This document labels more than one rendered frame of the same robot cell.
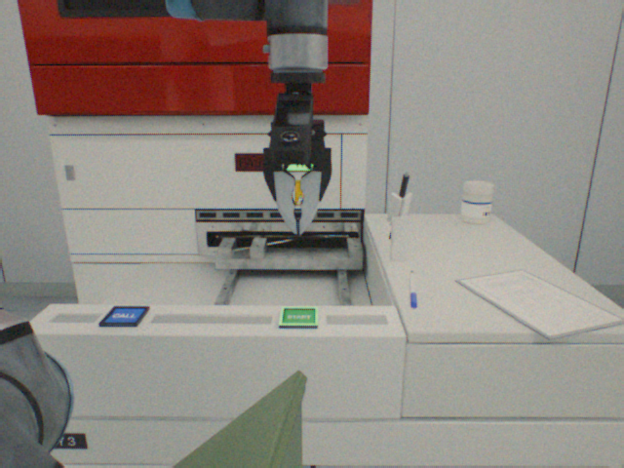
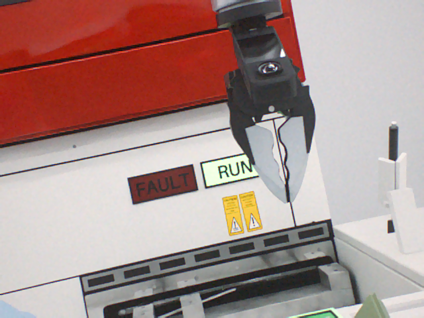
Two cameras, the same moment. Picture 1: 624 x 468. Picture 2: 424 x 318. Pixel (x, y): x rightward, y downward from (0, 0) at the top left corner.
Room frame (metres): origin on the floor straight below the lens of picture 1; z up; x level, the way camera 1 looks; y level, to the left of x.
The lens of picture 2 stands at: (-0.27, 0.16, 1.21)
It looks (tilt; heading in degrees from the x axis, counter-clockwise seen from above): 3 degrees down; 356
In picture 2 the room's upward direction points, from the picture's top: 12 degrees counter-clockwise
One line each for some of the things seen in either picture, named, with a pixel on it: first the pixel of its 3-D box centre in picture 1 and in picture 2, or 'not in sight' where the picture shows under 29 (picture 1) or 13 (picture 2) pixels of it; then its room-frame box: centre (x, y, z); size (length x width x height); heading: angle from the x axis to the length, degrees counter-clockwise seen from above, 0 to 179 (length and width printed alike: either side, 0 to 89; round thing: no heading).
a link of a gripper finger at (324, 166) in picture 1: (314, 168); (291, 114); (0.61, 0.00, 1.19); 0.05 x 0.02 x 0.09; 89
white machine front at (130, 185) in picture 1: (211, 191); (100, 244); (1.20, 0.27, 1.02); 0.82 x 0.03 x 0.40; 90
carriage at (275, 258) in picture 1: (289, 258); (241, 315); (1.11, 0.06, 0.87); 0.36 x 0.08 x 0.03; 90
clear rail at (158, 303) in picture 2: (284, 237); (222, 288); (1.20, 0.07, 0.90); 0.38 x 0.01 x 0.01; 90
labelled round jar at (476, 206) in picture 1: (477, 202); not in sight; (1.12, -0.41, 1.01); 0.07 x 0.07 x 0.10
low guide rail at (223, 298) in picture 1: (221, 302); not in sight; (0.92, 0.20, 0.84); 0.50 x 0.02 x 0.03; 0
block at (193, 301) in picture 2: (258, 248); (192, 307); (1.11, 0.14, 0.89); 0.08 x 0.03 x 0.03; 0
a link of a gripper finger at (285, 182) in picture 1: (287, 198); (263, 163); (0.63, 0.03, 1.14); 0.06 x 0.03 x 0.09; 179
